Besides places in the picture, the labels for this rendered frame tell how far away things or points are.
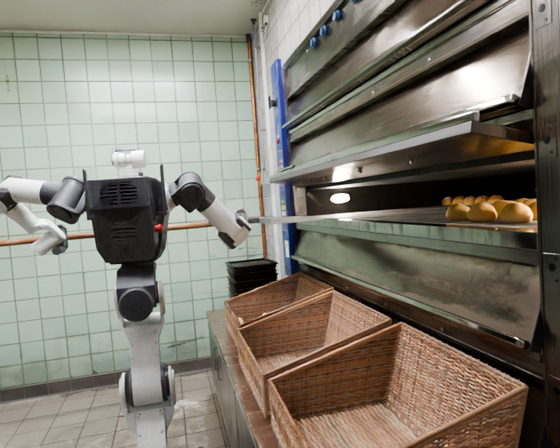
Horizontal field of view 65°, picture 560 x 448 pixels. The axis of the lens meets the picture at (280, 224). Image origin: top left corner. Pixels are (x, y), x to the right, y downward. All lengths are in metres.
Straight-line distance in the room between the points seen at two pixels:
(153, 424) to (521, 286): 1.35
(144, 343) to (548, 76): 1.50
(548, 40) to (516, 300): 0.55
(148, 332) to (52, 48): 2.47
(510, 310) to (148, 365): 1.25
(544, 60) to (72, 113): 3.09
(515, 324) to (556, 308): 0.11
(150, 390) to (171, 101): 2.33
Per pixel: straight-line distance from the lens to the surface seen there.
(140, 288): 1.56
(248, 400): 1.70
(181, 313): 3.56
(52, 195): 1.79
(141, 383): 1.79
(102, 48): 3.68
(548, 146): 1.05
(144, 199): 1.54
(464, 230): 1.25
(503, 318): 1.17
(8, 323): 3.72
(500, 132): 1.03
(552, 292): 1.08
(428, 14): 1.41
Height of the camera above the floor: 1.29
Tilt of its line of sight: 3 degrees down
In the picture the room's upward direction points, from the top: 4 degrees counter-clockwise
